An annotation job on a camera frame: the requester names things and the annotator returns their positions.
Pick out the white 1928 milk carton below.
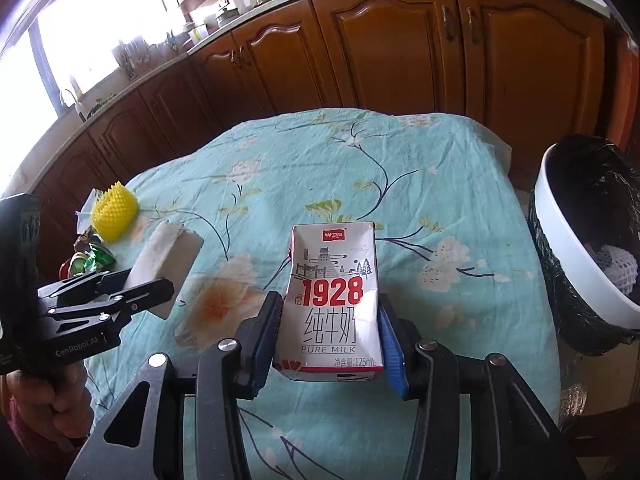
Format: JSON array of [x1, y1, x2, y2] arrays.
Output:
[[272, 222, 384, 382]]

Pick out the white foam fruit net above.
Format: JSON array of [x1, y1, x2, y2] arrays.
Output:
[[594, 245, 638, 296]]

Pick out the white trash bin black liner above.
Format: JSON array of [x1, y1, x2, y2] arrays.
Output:
[[527, 134, 639, 356]]

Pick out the person's left hand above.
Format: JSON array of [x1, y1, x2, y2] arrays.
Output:
[[6, 362, 93, 444]]

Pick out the green crumpled snack bag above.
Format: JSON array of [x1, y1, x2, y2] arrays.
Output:
[[58, 226, 116, 280]]

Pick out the floral light-blue tablecloth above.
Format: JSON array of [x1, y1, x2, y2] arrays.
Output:
[[81, 106, 562, 480]]

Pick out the yellow foam fruit net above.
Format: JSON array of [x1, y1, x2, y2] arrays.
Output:
[[91, 182, 139, 243]]

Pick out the wooden base cabinets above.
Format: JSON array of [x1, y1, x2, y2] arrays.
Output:
[[34, 0, 616, 280]]

